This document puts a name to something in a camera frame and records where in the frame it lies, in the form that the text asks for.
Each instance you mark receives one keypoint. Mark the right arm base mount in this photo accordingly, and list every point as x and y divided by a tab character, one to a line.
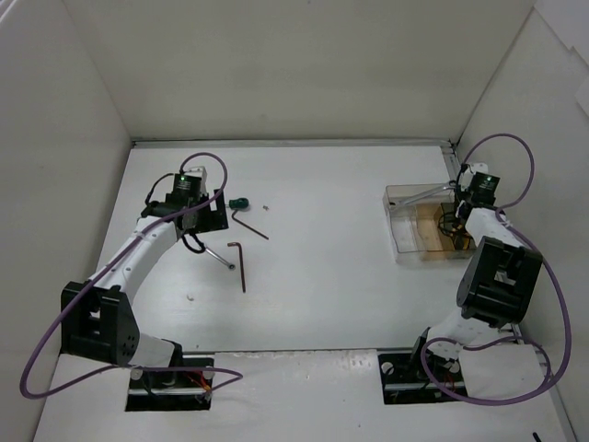
404	382

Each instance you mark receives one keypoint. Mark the small silver ratchet wrench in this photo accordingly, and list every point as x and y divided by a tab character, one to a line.
229	265

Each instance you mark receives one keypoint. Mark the green stubby screwdriver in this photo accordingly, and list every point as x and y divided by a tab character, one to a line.
240	204

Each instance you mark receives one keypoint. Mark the clear plastic container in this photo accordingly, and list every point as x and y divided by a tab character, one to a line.
421	233

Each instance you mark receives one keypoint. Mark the brown hex key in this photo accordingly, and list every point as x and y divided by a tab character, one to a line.
237	219
240	252

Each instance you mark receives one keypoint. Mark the large silver ratchet wrench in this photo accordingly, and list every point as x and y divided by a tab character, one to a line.
447	187

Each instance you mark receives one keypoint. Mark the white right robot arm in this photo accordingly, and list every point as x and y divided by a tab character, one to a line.
499	281

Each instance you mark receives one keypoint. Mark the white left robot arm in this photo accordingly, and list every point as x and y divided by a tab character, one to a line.
99	324

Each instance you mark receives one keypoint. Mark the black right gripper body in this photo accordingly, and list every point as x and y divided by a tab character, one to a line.
458	228

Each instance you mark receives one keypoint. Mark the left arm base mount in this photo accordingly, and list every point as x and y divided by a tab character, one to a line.
186	391

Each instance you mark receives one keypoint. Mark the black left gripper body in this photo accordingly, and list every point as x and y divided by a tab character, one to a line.
213	215

